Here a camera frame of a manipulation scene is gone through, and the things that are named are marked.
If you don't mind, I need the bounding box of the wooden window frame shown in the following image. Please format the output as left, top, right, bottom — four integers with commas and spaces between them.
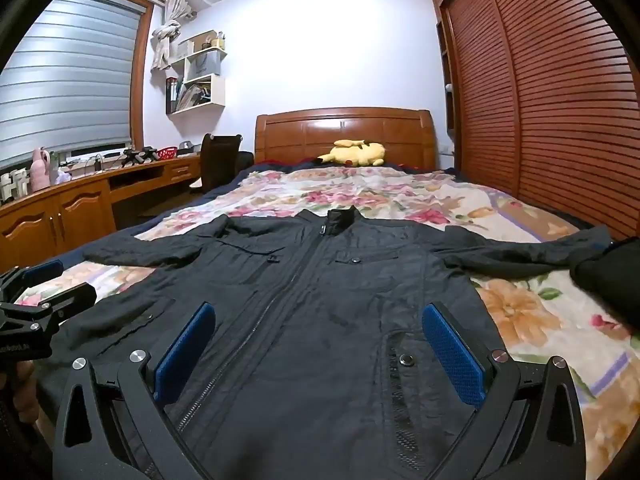
57, 0, 156, 161

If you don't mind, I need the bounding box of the black gadget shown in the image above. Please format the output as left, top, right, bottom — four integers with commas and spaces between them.
122, 146, 159, 166

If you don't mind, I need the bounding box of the grey window blind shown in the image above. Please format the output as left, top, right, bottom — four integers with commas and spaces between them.
0, 0, 141, 168

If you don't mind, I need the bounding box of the white wall shelf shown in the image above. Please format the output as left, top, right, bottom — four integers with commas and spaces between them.
165, 30, 229, 115

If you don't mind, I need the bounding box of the black jacket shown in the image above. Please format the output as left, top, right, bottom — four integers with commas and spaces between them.
37, 206, 613, 480

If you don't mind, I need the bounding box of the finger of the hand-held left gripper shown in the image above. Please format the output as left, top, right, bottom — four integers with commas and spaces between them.
0, 259, 64, 293
15, 284, 98, 333

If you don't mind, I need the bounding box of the dark cloth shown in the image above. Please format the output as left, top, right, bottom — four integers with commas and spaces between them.
570, 237, 640, 333

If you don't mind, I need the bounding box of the yellow plush toy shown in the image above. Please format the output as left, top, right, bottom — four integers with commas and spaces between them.
314, 139, 387, 167

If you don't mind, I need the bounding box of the wooden bed headboard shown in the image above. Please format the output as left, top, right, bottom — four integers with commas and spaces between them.
255, 107, 437, 171

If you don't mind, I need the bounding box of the pink toy figure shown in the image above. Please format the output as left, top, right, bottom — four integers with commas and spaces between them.
31, 147, 52, 192

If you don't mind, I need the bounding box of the floral blanket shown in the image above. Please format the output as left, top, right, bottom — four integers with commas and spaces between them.
15, 167, 640, 480

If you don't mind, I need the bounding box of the dark brown chair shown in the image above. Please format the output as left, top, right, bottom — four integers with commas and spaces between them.
189, 133, 244, 195

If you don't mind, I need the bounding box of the white fence ornament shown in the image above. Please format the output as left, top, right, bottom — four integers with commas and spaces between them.
0, 170, 29, 206

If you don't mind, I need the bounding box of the wooden louvered wardrobe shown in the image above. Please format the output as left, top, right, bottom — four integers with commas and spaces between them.
428, 0, 640, 241

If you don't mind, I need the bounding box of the person's left hand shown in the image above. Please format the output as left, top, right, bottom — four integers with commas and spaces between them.
12, 360, 42, 427

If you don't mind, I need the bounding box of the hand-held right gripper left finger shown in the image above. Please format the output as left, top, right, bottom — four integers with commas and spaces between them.
52, 302, 236, 480

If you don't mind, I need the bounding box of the grey paper bag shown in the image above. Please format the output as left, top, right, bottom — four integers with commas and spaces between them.
186, 50, 221, 84

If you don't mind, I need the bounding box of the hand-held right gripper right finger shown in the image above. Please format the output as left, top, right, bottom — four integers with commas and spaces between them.
421, 302, 586, 480

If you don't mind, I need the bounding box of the tied beige curtain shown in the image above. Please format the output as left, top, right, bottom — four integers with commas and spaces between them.
149, 0, 197, 72

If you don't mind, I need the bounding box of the wooden desk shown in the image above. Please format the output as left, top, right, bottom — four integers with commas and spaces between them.
0, 152, 203, 271

